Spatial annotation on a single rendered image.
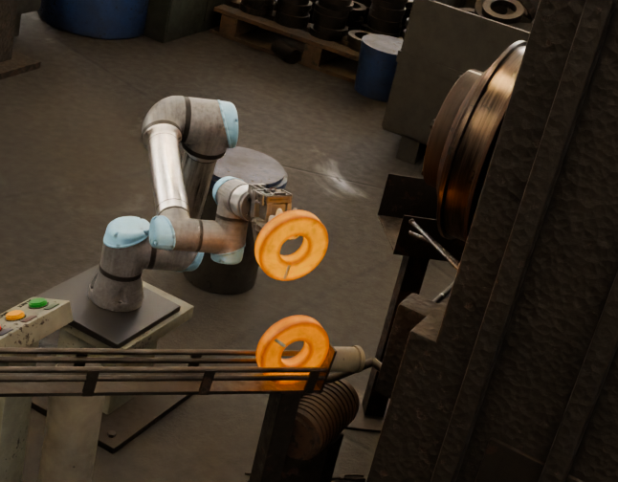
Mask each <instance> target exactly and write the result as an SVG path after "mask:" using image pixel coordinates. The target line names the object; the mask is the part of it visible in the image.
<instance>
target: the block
mask: <svg viewBox="0 0 618 482"><path fill-rule="evenodd" d="M438 305H439V304H438V303H436V302H434V301H432V300H429V299H427V298H425V297H423V296H419V295H418V294H410V295H409V296H408V297H406V298H405V299H404V300H403V301H402V302H401V303H400V304H399V305H398V309H397V312H396V316H395V319H394V322H393V325H392V329H391V332H390V336H389V339H388V343H387V346H386V351H385V355H384V358H383V362H382V365H381V369H380V372H379V376H378V379H377V382H376V386H375V390H376V391H377V392H378V393H380V394H382V395H384V396H386V397H388V398H389V399H390V398H391V395H392V391H393V388H394V385H395V382H396V378H397V375H398V372H399V368H400V365H401V361H402V358H403V356H404V352H405V349H406V345H407V342H408V336H409V333H410V331H411V330H412V329H413V328H414V327H415V326H416V325H417V324H418V323H419V322H420V321H421V320H423V319H424V318H425V317H426V316H427V315H428V314H429V313H430V312H431V311H432V310H433V309H435V308H436V307H437V306H438Z"/></svg>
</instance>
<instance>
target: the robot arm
mask: <svg viewBox="0 0 618 482"><path fill-rule="evenodd" d="M142 138H143V145H144V147H145V148H146V149H147V150H148V157H149V163H150V171H151V178H152V185H153V192H154V199H155V206H156V213H157V216H154V217H153V218H152V219H151V222H150V224H149V223H148V222H147V221H146V220H144V219H140V217H135V216H123V217H120V218H117V219H115V220H113V221H112V222H110V223H109V224H108V226H107V228H106V232H105V234H104V237H103V246H102V252H101V258H100V263H99V270H98V271H97V273H96V275H95V276H94V278H93V280H92V282H91V283H90V286H89V291H88V296H89V298H90V300H91V301H92V302H93V303H95V304H96V305H97V306H99V307H100V308H103V309H105V310H109V311H113V312H130V311H133V310H136V309H138V308H139V307H141V306H142V304H143V297H144V292H143V282H142V272H143V269H149V270H164V271H177V272H191V271H194V270H196V269H197V268H198V267H199V265H200V264H201V262H202V259H203V256H204V253H205V252H208V253H210V258H211V259H212V260H213V261H214V262H217V263H222V264H227V265H234V264H238V263H240V262H241V260H242V258H243V252H244V248H245V246H246V235H247V228H248V222H249V221H250V222H252V228H253V235H254V244H255V241H256V238H257V236H258V235H259V233H260V231H261V230H262V228H263V227H264V226H265V225H266V224H267V223H268V222H269V221H270V220H271V219H273V218H274V217H276V216H277V215H279V214H280V213H282V212H285V211H289V210H292V197H293V194H292V193H290V192H288V191H286V190H284V189H277V188H276V187H268V188H266V185H265V184H247V183H245V182H244V181H243V180H241V179H238V178H234V177H231V176H227V177H223V178H221V179H220V180H218V181H217V182H216V184H215V185H214V187H213V190H212V196H213V199H214V201H215V202H216V204H217V212H216V218H215V221H213V220H201V219H200V218H201V215H202V211H203V208H204V204H205V202H206V198H207V195H208V191H209V188H210V182H211V178H212V175H213V171H214V169H215V165H216V162H217V160H219V159H221V158H223V157H224V155H225V153H226V150H227V148H229V149H231V148H235V146H236V144H237V139H238V117H237V111H236V108H235V106H234V105H233V104H232V103H231V102H227V101H222V100H220V99H218V100H214V99H199V98H190V97H183V96H171V97H167V98H164V99H161V100H160V101H158V102H157V103H156V104H154V105H153V107H152V108H151V109H150V110H149V111H148V113H147V114H146V116H145V118H144V120H143V126H142ZM179 144H181V145H182V147H183V149H184V150H185V154H184V158H183V160H182V161H181V155H180V148H179Z"/></svg>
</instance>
